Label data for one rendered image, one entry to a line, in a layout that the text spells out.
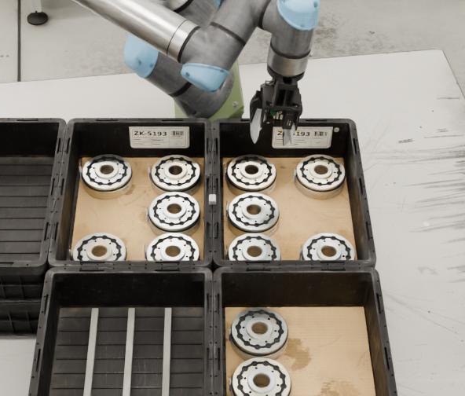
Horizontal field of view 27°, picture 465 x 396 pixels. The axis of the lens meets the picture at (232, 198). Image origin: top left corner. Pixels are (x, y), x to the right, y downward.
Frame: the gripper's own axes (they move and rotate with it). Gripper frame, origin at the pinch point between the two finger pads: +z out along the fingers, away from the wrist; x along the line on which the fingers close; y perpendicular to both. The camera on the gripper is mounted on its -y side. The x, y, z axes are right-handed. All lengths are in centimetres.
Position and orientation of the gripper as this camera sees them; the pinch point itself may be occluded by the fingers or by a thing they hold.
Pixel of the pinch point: (269, 136)
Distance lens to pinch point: 198.0
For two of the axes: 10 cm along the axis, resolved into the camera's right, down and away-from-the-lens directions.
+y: 0.2, 7.3, -6.9
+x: 9.9, 0.7, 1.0
